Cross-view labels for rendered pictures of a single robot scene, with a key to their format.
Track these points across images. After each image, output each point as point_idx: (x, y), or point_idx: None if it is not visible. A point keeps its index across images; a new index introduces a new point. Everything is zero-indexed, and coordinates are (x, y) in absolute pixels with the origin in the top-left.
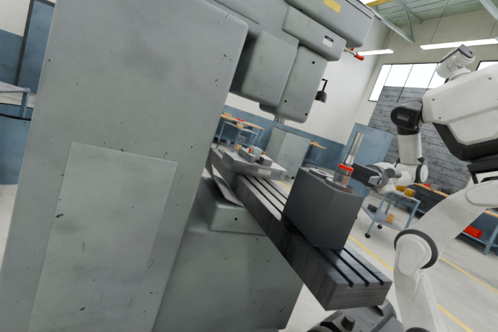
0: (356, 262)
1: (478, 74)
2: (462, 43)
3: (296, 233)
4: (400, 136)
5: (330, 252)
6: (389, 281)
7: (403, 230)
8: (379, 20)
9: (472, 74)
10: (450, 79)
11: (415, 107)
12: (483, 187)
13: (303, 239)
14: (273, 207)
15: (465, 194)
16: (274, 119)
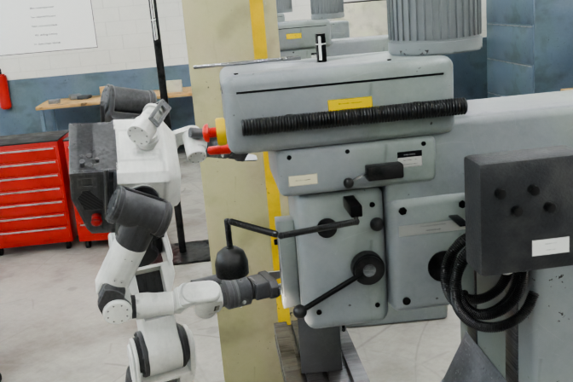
0: (297, 330)
1: (170, 136)
2: (163, 99)
3: (344, 344)
4: (145, 251)
5: None
6: (278, 322)
7: (182, 338)
8: (194, 68)
9: (167, 136)
10: (151, 146)
11: (161, 199)
12: (169, 241)
13: (341, 339)
14: (353, 373)
15: (171, 257)
16: (344, 327)
